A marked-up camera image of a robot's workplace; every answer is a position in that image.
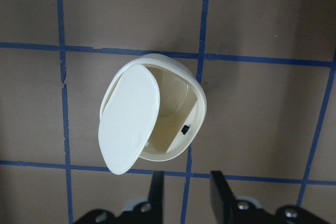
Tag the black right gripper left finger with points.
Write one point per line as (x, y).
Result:
(156, 196)

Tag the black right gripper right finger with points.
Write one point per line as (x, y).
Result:
(222, 198)

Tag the white lidded trash can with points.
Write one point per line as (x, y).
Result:
(152, 109)

